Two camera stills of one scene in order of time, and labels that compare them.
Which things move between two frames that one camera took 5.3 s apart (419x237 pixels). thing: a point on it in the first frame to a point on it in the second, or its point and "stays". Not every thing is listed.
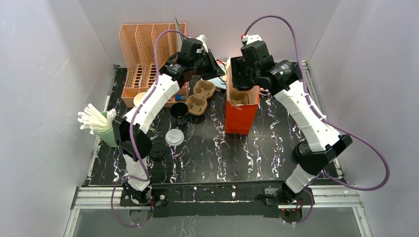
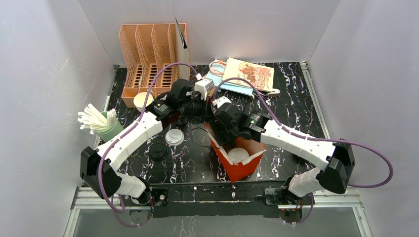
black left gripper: x=211 y=64 to x=195 y=109
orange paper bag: x=241 y=106 to x=255 y=148
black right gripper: x=238 y=73 to x=218 y=127
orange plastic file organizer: x=144 y=49 stays
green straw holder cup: x=108 y=135 stays
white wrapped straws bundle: x=92 y=119 stays
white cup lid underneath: x=174 y=137 stays
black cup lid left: x=158 y=152 stays
